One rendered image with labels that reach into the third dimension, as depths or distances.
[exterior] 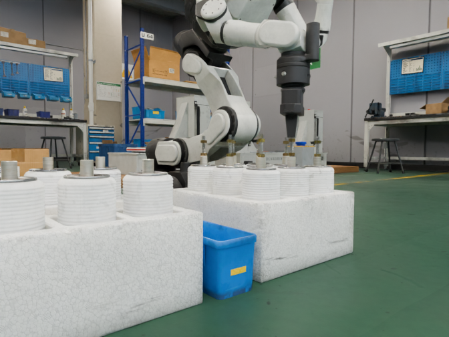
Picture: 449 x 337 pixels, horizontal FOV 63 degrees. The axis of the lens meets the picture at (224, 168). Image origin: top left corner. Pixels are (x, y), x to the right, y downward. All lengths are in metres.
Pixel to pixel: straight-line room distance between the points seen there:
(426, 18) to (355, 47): 1.13
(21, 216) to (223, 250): 0.36
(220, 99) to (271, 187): 0.70
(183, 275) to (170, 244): 0.07
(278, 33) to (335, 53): 6.09
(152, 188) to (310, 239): 0.46
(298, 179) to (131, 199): 0.46
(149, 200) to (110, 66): 6.97
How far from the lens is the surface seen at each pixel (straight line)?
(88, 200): 0.64
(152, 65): 6.34
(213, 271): 0.77
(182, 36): 1.77
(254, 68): 8.34
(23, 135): 9.26
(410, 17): 6.59
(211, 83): 1.55
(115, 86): 7.56
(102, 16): 7.79
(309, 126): 4.78
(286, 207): 0.89
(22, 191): 0.61
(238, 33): 1.10
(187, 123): 3.50
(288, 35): 1.00
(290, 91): 0.98
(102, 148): 5.78
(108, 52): 7.65
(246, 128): 1.45
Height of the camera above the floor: 0.30
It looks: 3 degrees down
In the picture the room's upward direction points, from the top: straight up
